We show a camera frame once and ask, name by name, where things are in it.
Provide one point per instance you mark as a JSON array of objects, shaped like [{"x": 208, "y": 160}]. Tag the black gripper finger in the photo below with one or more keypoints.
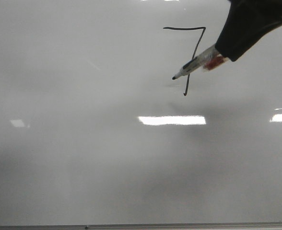
[{"x": 247, "y": 22}]

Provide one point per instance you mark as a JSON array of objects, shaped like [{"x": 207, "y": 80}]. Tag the black white whiteboard marker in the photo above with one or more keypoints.
[{"x": 208, "y": 60}]

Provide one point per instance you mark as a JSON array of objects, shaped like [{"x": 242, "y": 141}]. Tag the white whiteboard with aluminium frame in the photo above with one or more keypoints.
[{"x": 93, "y": 130}]

